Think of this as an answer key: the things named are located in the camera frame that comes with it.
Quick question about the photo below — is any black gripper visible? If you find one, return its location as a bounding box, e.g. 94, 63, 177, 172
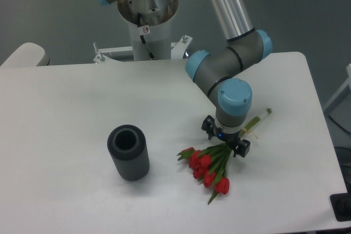
201, 115, 251, 158

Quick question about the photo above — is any black floor cable right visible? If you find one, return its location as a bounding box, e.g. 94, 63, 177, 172
328, 113, 351, 134

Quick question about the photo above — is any white chair armrest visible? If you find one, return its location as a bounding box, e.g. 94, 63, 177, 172
1, 42, 50, 69

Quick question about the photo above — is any black pedestal cable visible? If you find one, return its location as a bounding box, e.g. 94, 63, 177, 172
136, 12, 156, 60

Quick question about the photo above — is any dark grey ribbed vase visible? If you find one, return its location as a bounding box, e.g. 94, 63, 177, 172
107, 124, 150, 181

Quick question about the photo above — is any white pedestal base frame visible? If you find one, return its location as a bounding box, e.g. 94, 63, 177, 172
93, 35, 193, 64

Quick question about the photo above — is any white furniture frame right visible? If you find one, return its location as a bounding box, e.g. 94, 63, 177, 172
322, 64, 350, 116

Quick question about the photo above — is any black box at edge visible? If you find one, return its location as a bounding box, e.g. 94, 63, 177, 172
330, 193, 350, 222

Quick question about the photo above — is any red tulip bouquet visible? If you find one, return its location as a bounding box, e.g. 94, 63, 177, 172
177, 108, 273, 204

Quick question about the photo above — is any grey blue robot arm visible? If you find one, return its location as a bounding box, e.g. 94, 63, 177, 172
98, 0, 273, 157

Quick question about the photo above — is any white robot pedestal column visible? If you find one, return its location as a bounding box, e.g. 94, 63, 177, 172
117, 0, 178, 60

